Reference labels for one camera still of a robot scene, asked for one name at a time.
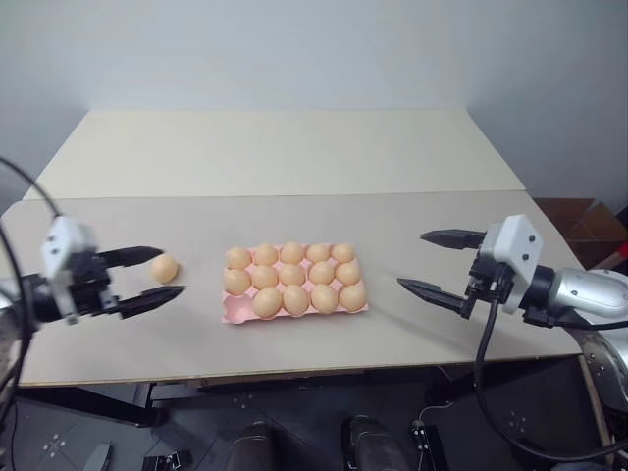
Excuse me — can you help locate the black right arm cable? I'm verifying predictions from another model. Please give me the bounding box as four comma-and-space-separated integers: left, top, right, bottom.
473, 293, 628, 462

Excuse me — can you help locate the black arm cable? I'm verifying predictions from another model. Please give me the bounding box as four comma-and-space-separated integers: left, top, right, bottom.
0, 156, 65, 443
473, 293, 628, 462

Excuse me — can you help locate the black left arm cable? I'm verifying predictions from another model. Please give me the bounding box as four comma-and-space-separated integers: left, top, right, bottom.
0, 156, 65, 443

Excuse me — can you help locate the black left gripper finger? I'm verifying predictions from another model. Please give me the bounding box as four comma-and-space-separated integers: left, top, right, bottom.
116, 286, 187, 321
99, 245, 165, 270

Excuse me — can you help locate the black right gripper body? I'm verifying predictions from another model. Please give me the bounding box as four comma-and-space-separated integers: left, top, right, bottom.
462, 253, 512, 316

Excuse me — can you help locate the brown cardboard box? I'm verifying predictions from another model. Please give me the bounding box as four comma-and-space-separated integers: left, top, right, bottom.
532, 197, 628, 270

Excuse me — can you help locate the black floor device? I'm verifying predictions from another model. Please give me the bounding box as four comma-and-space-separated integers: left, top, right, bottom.
406, 418, 448, 471

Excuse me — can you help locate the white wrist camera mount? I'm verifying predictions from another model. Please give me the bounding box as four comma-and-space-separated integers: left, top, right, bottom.
40, 214, 98, 326
478, 213, 547, 316

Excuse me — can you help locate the black floor object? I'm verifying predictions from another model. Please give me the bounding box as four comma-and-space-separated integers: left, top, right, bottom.
141, 452, 193, 471

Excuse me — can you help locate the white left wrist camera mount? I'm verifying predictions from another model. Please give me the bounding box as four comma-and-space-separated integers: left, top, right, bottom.
40, 214, 98, 326

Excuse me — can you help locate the grey floor object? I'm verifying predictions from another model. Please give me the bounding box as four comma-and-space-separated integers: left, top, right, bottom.
80, 443, 115, 471

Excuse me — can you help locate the pink egg tray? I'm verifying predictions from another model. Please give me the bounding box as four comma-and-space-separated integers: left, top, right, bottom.
218, 241, 370, 327

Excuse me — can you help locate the dark rounded shape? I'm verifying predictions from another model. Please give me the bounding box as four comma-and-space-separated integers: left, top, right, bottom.
341, 414, 409, 471
228, 421, 276, 471

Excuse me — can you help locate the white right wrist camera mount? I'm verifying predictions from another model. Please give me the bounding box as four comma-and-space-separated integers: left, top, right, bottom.
478, 213, 547, 316

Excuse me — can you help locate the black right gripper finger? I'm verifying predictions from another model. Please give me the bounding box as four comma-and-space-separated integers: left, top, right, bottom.
396, 278, 469, 320
420, 230, 488, 250

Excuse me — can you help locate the black table frame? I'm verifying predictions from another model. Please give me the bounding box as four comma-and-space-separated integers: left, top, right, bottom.
63, 365, 472, 429

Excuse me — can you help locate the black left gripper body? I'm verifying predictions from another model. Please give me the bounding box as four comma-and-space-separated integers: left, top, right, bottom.
71, 249, 122, 320

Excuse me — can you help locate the wooden board edge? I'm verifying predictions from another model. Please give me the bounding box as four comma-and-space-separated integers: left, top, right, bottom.
577, 353, 618, 471

